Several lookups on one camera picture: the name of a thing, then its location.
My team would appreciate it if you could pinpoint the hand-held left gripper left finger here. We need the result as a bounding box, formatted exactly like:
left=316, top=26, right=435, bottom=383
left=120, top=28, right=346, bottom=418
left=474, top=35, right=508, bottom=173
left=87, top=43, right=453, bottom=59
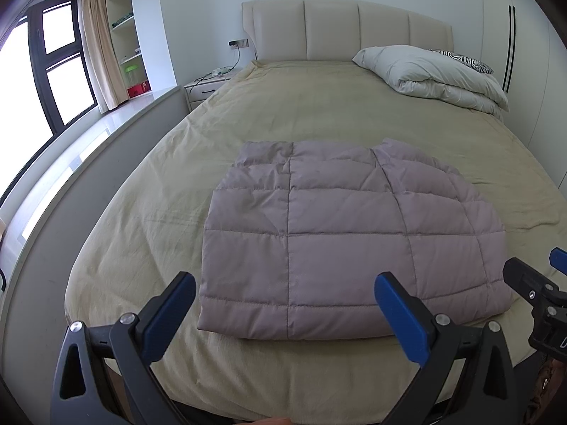
left=50, top=271, right=197, bottom=425

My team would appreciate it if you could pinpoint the zebra print pillow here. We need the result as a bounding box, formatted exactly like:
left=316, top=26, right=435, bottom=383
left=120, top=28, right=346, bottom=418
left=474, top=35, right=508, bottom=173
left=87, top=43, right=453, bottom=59
left=427, top=49, right=494, bottom=75

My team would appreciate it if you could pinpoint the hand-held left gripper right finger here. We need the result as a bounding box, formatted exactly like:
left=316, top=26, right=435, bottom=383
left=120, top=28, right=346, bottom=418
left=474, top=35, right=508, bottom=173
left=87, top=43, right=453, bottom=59
left=374, top=272, right=518, bottom=425

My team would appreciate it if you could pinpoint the beige curtain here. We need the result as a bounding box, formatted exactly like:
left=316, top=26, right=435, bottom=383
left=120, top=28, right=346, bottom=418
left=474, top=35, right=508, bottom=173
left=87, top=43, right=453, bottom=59
left=77, top=0, right=130, bottom=114

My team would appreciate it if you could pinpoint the white window ledge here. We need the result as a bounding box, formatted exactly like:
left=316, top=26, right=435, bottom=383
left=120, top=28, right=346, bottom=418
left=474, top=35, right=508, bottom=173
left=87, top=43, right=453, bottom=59
left=0, top=85, right=190, bottom=425

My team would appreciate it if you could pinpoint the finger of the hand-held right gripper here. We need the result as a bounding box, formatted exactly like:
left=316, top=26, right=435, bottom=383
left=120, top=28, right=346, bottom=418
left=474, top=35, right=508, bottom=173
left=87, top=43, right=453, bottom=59
left=502, top=256, right=561, bottom=305
left=549, top=247, right=567, bottom=276

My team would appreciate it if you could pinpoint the white nightstand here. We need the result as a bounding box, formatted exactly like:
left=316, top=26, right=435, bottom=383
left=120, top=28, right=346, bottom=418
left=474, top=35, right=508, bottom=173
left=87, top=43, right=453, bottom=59
left=183, top=68, right=242, bottom=112

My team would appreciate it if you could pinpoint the black framed window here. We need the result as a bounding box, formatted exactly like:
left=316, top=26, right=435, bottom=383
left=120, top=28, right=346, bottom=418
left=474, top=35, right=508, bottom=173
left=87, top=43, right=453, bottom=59
left=0, top=0, right=99, bottom=206

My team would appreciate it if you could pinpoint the bed with yellow sheet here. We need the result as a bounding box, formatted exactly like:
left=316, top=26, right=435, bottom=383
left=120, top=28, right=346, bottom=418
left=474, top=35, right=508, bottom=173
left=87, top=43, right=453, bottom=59
left=64, top=59, right=567, bottom=425

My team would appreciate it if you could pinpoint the beige padded headboard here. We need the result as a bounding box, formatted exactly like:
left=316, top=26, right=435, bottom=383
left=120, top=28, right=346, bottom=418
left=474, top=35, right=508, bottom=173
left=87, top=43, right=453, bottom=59
left=241, top=0, right=455, bottom=64

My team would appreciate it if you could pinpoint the mauve puffer jacket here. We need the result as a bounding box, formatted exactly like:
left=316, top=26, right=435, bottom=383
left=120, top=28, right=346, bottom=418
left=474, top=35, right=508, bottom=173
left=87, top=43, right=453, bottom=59
left=197, top=138, right=510, bottom=341

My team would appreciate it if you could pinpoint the white wall shelf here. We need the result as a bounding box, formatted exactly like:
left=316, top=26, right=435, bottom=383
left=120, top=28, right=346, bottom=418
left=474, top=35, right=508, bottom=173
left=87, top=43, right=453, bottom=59
left=104, top=0, right=150, bottom=99

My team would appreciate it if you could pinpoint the white folded duvet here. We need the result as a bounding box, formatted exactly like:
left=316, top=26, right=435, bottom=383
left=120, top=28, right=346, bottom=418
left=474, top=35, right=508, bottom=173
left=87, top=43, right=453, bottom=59
left=352, top=45, right=510, bottom=119

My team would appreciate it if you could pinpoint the white wardrobe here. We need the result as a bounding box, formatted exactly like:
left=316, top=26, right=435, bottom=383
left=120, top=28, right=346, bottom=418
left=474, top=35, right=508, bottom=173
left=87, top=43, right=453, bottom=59
left=478, top=0, right=567, bottom=151

